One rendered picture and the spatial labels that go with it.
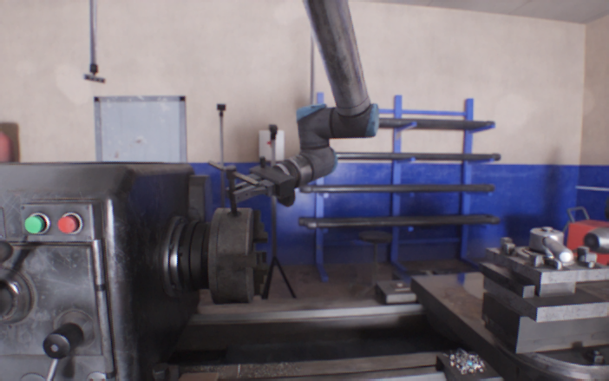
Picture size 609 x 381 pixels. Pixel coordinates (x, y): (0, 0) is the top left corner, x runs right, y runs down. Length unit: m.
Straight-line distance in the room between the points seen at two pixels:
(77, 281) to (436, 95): 4.25
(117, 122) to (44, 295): 3.65
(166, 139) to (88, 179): 3.36
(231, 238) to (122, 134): 3.58
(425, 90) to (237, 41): 2.50
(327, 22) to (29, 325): 0.79
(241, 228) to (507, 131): 4.55
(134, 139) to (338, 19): 3.67
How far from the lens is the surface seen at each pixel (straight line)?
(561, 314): 0.77
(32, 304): 0.72
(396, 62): 4.29
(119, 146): 4.22
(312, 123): 0.84
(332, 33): 0.66
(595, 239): 1.29
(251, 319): 1.04
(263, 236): 0.84
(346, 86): 0.72
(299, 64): 3.99
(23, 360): 0.80
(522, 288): 0.76
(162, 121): 4.03
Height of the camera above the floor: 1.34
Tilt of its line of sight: 5 degrees down
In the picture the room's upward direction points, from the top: straight up
